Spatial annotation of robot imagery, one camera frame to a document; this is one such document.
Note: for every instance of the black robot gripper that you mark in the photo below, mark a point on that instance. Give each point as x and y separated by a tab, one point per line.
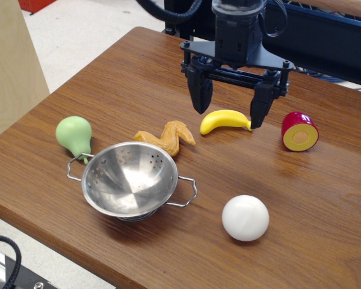
237	56

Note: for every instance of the red box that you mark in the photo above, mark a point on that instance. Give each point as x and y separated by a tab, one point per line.
34	6

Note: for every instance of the steel colander with handles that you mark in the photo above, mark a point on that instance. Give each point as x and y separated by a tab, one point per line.
129	181

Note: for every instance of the black metal robot frame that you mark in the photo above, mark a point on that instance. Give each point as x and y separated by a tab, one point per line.
314	39

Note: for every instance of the white ball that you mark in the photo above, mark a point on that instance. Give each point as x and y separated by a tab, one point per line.
245	218

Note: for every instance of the orange toy chicken wing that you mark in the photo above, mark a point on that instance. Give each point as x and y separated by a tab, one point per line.
169	139

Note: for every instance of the light wooden panel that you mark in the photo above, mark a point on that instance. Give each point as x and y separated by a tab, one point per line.
22	82

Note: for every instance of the red yellow toy fruit half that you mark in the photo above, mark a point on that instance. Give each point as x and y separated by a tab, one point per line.
299	132

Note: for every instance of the yellow toy banana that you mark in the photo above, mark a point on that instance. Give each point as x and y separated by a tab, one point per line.
224	118

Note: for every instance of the green toy pear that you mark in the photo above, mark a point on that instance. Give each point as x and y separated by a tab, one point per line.
74	133

